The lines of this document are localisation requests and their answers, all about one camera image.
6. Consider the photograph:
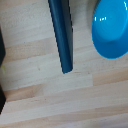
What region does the blue bowl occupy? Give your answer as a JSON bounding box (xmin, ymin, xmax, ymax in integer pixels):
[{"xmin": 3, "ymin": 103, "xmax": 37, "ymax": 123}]
[{"xmin": 91, "ymin": 0, "xmax": 128, "ymax": 60}]

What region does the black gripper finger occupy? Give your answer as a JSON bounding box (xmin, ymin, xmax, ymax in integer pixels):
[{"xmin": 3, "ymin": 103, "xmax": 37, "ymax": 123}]
[
  {"xmin": 0, "ymin": 26, "xmax": 6, "ymax": 67},
  {"xmin": 0, "ymin": 83, "xmax": 7, "ymax": 115}
]

